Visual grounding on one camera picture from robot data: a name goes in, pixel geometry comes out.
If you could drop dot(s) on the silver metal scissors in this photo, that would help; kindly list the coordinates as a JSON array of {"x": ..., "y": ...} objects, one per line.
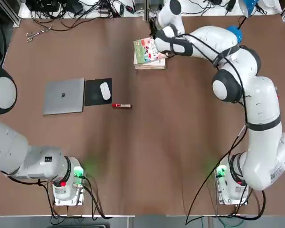
[{"x": 39, "y": 33}]

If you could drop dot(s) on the black ribbed power supply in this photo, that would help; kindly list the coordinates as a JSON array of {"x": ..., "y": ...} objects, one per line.
[
  {"x": 140, "y": 4},
  {"x": 154, "y": 3}
]

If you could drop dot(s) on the colourful green cover book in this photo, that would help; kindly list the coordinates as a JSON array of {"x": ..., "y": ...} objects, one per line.
[{"x": 145, "y": 50}]

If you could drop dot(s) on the blue desk lamp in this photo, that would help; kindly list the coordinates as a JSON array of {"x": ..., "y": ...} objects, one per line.
[{"x": 249, "y": 6}]

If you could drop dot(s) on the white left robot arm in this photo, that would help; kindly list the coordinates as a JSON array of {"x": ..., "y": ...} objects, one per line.
[{"x": 9, "y": 147}]

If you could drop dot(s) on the black dock box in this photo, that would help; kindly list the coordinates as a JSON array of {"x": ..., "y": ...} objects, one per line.
[{"x": 42, "y": 4}]

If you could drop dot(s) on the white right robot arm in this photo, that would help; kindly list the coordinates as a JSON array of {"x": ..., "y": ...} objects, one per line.
[{"x": 263, "y": 107}]

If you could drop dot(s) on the black charger block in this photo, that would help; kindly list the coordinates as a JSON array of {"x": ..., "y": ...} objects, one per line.
[{"x": 216, "y": 2}]

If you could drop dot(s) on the black usb hub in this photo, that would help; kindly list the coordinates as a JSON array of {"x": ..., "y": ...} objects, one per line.
[{"x": 104, "y": 10}]

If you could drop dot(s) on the grey closed laptop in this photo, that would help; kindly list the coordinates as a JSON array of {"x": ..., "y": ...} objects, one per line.
[{"x": 63, "y": 96}]

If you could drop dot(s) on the long black power adapter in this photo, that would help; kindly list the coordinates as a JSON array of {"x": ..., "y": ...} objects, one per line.
[{"x": 230, "y": 6}]

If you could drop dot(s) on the red marker white label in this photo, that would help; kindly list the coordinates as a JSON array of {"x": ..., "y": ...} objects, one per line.
[{"x": 122, "y": 106}]

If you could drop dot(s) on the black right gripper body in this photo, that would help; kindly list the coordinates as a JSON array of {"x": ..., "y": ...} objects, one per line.
[{"x": 154, "y": 25}]

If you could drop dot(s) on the white computer mouse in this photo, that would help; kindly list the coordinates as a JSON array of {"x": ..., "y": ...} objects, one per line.
[{"x": 105, "y": 90}]

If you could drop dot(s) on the aluminium frame post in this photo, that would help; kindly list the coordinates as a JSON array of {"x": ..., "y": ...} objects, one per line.
[{"x": 147, "y": 9}]

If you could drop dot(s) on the black mouse mat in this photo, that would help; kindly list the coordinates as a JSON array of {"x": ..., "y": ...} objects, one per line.
[{"x": 92, "y": 92}]

